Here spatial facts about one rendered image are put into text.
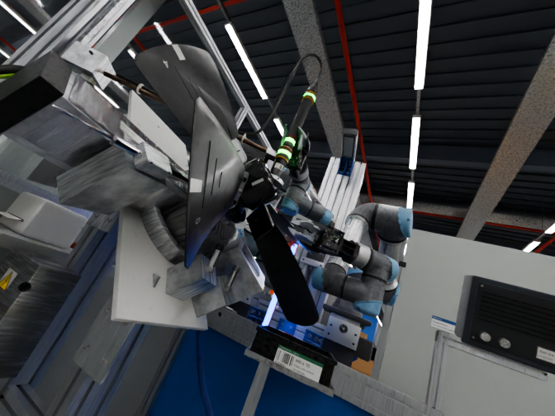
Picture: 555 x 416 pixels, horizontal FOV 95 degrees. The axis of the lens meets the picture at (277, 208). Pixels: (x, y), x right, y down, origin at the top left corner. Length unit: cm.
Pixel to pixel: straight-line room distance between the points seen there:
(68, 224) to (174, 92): 55
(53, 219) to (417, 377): 229
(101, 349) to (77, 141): 38
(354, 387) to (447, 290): 167
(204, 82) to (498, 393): 242
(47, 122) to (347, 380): 92
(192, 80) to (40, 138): 31
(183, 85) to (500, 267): 247
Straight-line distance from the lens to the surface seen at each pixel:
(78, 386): 68
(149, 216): 62
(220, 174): 41
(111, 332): 63
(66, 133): 51
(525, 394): 252
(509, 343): 95
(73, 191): 50
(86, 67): 96
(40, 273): 73
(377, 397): 94
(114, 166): 46
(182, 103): 62
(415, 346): 239
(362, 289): 83
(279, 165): 78
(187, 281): 58
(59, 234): 98
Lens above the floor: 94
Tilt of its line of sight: 20 degrees up
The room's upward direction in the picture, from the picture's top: 23 degrees clockwise
